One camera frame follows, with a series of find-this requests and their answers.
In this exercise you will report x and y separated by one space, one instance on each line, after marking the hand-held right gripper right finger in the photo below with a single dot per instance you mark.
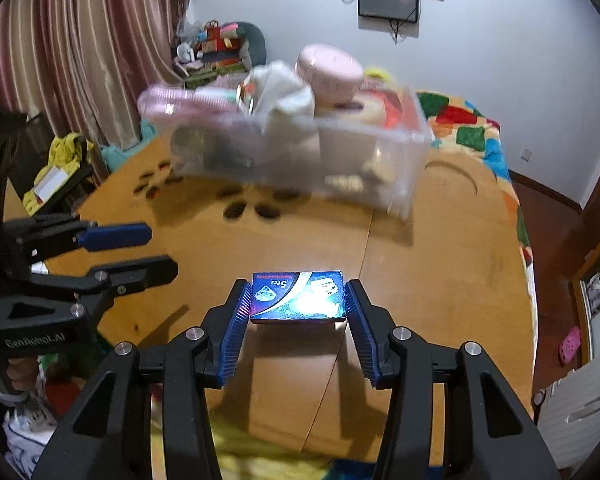
365 330

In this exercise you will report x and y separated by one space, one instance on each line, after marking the grey cushion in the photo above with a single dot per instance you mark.
257 42

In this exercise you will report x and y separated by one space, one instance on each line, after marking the small black wall monitor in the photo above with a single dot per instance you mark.
387 0

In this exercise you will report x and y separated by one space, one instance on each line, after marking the pink round container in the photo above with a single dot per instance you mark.
330 72

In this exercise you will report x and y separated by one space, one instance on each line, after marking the pile of plastic bags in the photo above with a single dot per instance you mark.
29 435

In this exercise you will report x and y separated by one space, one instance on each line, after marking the striped pink curtain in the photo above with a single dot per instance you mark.
79 35

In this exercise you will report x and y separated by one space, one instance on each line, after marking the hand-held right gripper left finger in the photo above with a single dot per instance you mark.
232 330

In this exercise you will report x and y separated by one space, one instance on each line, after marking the teal rocking horse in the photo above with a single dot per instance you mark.
113 157

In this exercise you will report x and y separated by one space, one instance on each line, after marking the colourful patchwork blanket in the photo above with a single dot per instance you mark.
480 130

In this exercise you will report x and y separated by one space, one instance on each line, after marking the pink slipper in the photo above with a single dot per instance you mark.
570 342

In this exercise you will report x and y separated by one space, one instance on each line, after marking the person's left hand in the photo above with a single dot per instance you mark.
19 375

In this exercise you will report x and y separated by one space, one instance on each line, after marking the red cloth item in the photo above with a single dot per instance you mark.
396 110

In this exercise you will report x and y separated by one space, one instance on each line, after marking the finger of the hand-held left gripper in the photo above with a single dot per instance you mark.
144 272
119 236

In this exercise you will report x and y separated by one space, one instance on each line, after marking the pile of colourful toys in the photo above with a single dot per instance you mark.
214 40

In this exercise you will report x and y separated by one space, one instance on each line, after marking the yellow green cloth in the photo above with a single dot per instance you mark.
280 460

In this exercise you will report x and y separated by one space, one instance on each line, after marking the blue printed box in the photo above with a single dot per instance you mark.
300 297

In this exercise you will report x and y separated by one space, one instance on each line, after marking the black chair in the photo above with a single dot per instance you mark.
87 152

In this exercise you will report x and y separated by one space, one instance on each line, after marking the wooden desktop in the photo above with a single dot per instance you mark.
430 285

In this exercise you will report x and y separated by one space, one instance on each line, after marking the white cloth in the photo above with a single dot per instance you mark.
285 95

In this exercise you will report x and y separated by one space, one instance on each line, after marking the green storage box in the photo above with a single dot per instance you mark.
199 77

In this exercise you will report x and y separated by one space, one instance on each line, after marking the white plastic cabinet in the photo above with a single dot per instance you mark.
580 410

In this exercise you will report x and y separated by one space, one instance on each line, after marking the white wall outlet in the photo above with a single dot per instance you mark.
526 153

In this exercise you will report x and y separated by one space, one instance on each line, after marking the clear plastic storage box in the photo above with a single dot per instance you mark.
400 160

